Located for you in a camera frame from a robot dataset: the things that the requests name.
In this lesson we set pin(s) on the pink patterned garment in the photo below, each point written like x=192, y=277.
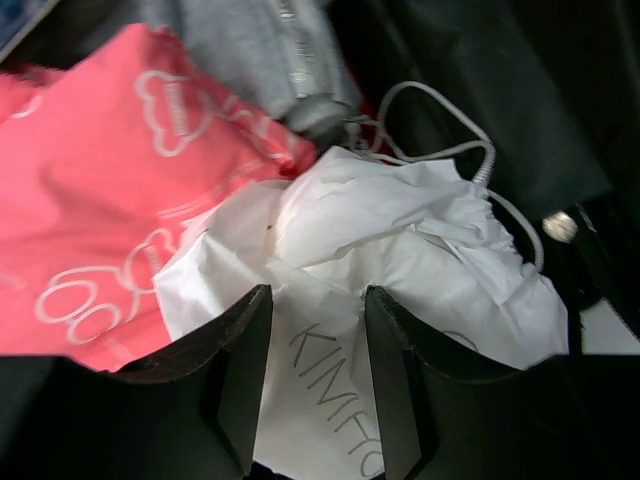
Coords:
x=103, y=168

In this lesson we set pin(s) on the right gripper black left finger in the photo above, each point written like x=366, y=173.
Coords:
x=187, y=411

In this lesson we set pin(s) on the clear plastic packet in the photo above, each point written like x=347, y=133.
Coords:
x=420, y=227

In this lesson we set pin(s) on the grey garment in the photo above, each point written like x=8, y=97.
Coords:
x=281, y=56

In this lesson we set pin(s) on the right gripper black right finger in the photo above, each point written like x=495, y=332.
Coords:
x=447, y=412

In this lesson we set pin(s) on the black hard-shell suitcase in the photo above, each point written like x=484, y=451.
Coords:
x=555, y=84

